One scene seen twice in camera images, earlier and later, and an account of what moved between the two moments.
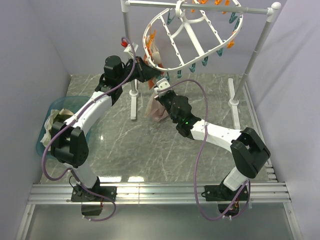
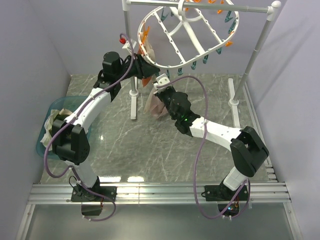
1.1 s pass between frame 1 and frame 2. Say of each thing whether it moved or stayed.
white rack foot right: stayed
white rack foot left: stayed
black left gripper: stayed
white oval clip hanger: moved
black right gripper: stayed
